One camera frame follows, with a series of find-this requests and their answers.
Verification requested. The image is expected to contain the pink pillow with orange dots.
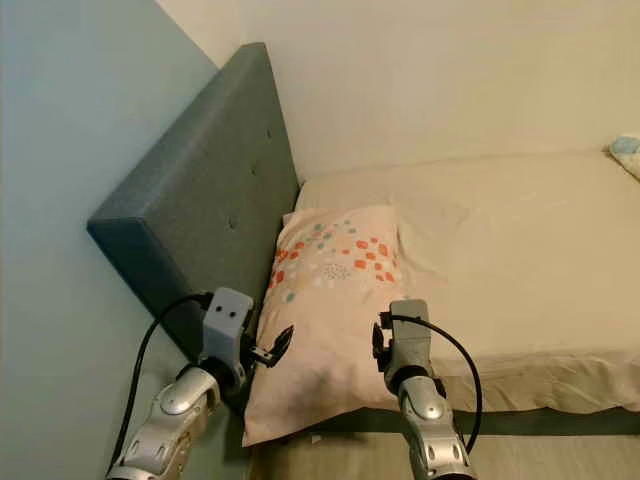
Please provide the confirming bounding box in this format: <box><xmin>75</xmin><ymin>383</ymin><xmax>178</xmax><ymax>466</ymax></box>
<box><xmin>242</xmin><ymin>205</ymin><xmax>406</xmax><ymax>448</ymax></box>

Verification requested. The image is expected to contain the cream cartoon print comforter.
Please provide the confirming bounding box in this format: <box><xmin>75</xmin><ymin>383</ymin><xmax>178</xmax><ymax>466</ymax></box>
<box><xmin>608</xmin><ymin>135</ymin><xmax>640</xmax><ymax>181</ymax></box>

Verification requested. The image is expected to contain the grey-green padded headboard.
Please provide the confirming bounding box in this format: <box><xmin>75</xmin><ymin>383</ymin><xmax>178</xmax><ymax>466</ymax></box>
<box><xmin>87</xmin><ymin>42</ymin><xmax>301</xmax><ymax>366</ymax></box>

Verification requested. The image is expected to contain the bed mattress with beige sheet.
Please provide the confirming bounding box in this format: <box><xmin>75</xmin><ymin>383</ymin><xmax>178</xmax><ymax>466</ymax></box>
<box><xmin>295</xmin><ymin>150</ymin><xmax>640</xmax><ymax>421</ymax></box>

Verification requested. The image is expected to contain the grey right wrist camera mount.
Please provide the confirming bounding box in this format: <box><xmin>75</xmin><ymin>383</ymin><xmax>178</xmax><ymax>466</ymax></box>
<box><xmin>388</xmin><ymin>300</ymin><xmax>433</xmax><ymax>376</ymax></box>

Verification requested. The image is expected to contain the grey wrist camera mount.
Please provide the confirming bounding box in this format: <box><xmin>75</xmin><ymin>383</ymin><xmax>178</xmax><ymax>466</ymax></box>
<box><xmin>388</xmin><ymin>300</ymin><xmax>433</xmax><ymax>376</ymax></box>
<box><xmin>200</xmin><ymin>288</ymin><xmax>254</xmax><ymax>366</ymax></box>

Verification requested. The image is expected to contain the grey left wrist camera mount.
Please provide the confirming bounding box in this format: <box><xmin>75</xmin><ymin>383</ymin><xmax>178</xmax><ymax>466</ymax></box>
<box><xmin>200</xmin><ymin>288</ymin><xmax>254</xmax><ymax>366</ymax></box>

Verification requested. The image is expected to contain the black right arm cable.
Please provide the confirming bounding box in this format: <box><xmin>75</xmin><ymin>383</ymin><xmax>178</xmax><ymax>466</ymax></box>
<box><xmin>380</xmin><ymin>313</ymin><xmax>483</xmax><ymax>451</ymax></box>

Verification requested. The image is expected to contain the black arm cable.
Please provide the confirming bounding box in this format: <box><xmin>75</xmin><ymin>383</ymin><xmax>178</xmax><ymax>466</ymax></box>
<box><xmin>380</xmin><ymin>313</ymin><xmax>483</xmax><ymax>451</ymax></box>
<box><xmin>105</xmin><ymin>292</ymin><xmax>213</xmax><ymax>476</ymax></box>

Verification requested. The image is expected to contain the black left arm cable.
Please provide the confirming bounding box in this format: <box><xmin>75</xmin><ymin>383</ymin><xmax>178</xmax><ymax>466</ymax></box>
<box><xmin>105</xmin><ymin>292</ymin><xmax>213</xmax><ymax>476</ymax></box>

